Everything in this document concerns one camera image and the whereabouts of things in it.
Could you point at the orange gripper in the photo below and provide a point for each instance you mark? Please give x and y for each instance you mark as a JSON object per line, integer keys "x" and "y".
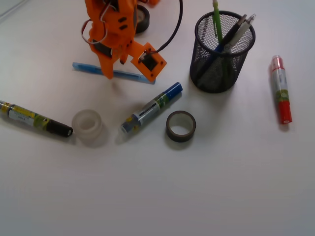
{"x": 113, "y": 28}

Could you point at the light blue pen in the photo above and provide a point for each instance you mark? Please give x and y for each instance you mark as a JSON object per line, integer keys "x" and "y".
{"x": 88, "y": 68}

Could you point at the blue cap marker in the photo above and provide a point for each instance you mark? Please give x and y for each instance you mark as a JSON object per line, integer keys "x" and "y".
{"x": 151, "y": 109}

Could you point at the dark blue click pen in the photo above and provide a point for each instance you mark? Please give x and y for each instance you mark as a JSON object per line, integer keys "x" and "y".
{"x": 219, "y": 49}

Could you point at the green pen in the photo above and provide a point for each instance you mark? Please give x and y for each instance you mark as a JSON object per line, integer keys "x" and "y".
{"x": 219, "y": 36}

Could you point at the white dotted pen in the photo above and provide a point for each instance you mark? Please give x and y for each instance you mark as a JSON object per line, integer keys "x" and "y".
{"x": 238, "y": 35}

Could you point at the black mesh pen holder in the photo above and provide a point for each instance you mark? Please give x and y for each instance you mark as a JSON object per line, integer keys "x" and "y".
{"x": 206, "y": 42}

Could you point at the black tape roll far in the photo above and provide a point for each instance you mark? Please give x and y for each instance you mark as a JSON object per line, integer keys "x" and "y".
{"x": 143, "y": 19}

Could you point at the black tape roll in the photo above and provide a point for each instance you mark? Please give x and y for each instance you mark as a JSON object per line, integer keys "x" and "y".
{"x": 180, "y": 126}
{"x": 143, "y": 19}

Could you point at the clear tape roll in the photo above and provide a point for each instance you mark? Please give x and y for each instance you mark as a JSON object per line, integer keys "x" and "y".
{"x": 87, "y": 125}

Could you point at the black tape roll near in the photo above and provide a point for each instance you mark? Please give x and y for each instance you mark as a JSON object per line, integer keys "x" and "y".
{"x": 180, "y": 126}

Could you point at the black cap marker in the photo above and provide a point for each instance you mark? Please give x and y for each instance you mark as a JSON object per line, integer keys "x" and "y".
{"x": 25, "y": 116}

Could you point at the red cap marker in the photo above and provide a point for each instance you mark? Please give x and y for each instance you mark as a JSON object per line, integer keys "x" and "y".
{"x": 278, "y": 75}

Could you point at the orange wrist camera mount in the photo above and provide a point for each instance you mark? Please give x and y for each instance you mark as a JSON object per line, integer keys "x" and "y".
{"x": 146, "y": 60}

